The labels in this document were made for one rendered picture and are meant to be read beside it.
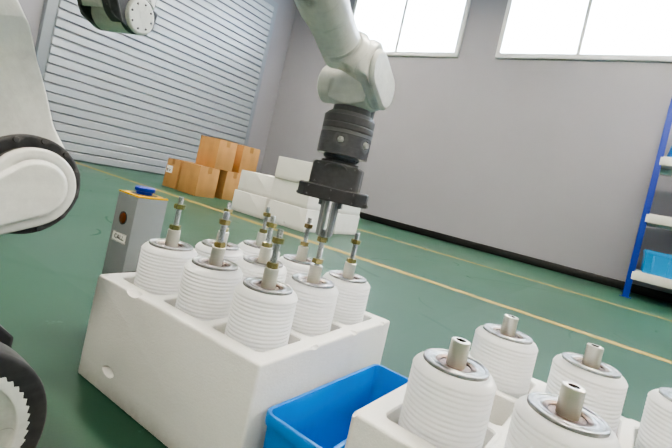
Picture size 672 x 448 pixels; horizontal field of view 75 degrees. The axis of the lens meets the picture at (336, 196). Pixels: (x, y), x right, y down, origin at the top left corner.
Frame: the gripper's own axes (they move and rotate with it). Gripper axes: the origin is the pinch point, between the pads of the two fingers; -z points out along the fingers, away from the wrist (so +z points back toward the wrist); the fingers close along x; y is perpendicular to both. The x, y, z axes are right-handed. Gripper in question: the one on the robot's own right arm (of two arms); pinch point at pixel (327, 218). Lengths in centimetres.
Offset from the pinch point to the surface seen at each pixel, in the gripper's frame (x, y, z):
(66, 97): 388, -356, 33
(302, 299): 0.1, 4.8, -13.3
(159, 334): 18.7, 13.3, -22.0
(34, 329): 54, -3, -36
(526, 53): -106, -495, 216
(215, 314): 12.1, 9.8, -17.9
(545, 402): -31.4, 25.4, -11.0
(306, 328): -1.6, 4.5, -17.8
